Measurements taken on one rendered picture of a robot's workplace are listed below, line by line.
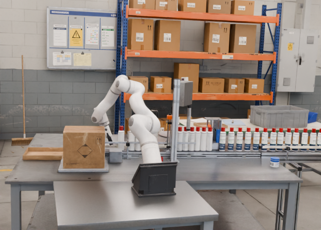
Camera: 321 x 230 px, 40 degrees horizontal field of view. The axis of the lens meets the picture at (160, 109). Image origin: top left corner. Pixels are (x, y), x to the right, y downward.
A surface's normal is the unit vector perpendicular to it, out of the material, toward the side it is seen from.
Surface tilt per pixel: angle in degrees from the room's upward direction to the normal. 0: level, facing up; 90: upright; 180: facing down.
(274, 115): 90
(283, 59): 90
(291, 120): 90
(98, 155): 90
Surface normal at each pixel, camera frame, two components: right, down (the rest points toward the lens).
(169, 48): 0.30, 0.17
